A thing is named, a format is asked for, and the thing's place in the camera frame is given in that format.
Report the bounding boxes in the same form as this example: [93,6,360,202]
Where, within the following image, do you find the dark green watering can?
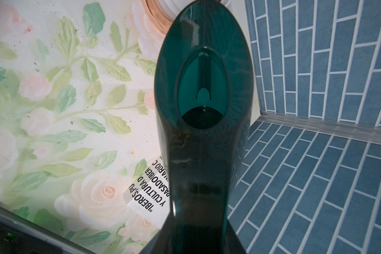
[150,1,254,254]

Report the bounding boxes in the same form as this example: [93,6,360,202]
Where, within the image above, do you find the white printed paper sheet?
[123,156,170,229]

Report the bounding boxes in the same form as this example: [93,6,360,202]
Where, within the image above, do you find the white plant pot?
[159,0,232,22]

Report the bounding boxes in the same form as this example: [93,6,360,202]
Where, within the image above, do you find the terracotta pink pot saucer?
[142,0,173,35]

